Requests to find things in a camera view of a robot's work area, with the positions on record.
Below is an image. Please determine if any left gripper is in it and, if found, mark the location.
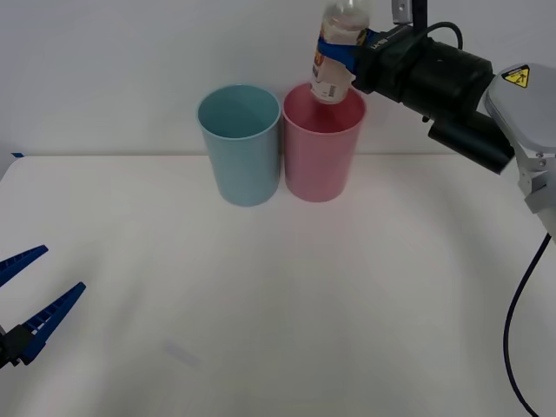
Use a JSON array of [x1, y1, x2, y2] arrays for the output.
[[0, 244, 87, 371]]

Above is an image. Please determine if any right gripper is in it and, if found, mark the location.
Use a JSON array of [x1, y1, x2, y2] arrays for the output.
[[316, 23, 429, 104]]

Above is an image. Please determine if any clear plastic bottle white label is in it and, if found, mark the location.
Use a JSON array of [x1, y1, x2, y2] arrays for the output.
[[308, 0, 372, 106]]

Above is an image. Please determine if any pink plastic bin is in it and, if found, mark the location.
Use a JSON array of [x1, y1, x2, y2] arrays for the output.
[[281, 83, 367, 203]]

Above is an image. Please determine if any pale blue plastic bin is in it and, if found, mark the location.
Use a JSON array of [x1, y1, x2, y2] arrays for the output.
[[195, 83, 281, 208]]

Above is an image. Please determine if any dark cable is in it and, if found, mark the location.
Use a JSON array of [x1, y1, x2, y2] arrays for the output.
[[502, 231, 556, 417]]

